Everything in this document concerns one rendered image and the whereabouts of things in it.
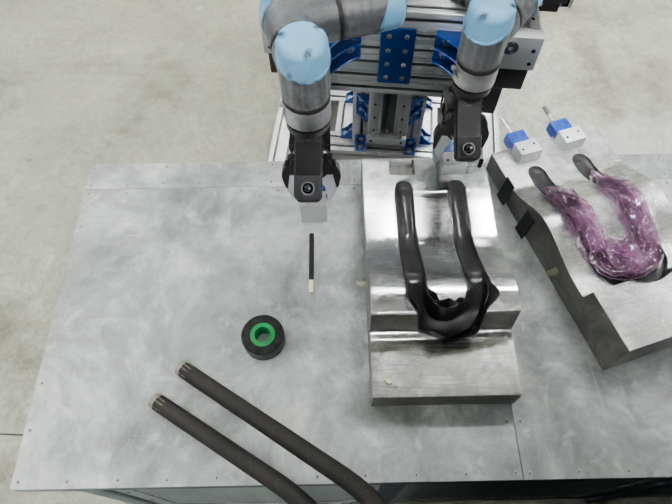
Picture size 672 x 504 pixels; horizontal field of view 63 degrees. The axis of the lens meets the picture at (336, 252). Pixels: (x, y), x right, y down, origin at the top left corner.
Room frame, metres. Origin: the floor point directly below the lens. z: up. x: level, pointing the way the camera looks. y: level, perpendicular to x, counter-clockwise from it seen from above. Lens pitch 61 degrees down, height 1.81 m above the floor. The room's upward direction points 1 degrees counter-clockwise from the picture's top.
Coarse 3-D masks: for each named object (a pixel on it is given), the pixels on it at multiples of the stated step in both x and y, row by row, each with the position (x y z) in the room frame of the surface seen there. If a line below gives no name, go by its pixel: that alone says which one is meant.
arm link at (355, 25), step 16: (336, 0) 0.72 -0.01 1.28; (352, 0) 0.72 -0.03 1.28; (368, 0) 0.72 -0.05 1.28; (384, 0) 0.73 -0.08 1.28; (400, 0) 0.73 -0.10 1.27; (352, 16) 0.70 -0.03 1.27; (368, 16) 0.71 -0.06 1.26; (384, 16) 0.71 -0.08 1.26; (400, 16) 0.72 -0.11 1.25; (352, 32) 0.70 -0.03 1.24; (368, 32) 0.71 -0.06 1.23
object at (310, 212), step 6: (324, 192) 0.60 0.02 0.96; (324, 198) 0.59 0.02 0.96; (300, 204) 0.58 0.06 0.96; (306, 204) 0.58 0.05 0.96; (312, 204) 0.58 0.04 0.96; (318, 204) 0.58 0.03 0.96; (324, 204) 0.58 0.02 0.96; (300, 210) 0.57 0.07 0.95; (306, 210) 0.57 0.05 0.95; (312, 210) 0.57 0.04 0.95; (318, 210) 0.57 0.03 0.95; (324, 210) 0.57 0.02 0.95; (306, 216) 0.57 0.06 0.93; (312, 216) 0.57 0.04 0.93; (318, 216) 0.57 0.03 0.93; (324, 216) 0.57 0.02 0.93; (306, 222) 0.57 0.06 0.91
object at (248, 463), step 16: (160, 400) 0.25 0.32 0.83; (176, 416) 0.22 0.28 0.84; (192, 416) 0.22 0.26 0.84; (192, 432) 0.19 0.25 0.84; (208, 432) 0.19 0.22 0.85; (224, 448) 0.16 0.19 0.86; (240, 448) 0.16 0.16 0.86; (240, 464) 0.13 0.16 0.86; (256, 464) 0.13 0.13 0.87; (256, 480) 0.11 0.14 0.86
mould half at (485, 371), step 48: (384, 192) 0.65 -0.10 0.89; (432, 192) 0.65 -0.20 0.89; (480, 192) 0.65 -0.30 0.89; (384, 240) 0.54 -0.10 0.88; (432, 240) 0.54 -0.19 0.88; (480, 240) 0.54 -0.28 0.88; (384, 288) 0.41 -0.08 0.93; (432, 288) 0.41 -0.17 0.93; (384, 336) 0.35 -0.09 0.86; (432, 336) 0.35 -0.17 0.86; (480, 336) 0.35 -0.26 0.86; (384, 384) 0.26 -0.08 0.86; (432, 384) 0.26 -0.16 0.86; (480, 384) 0.26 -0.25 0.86
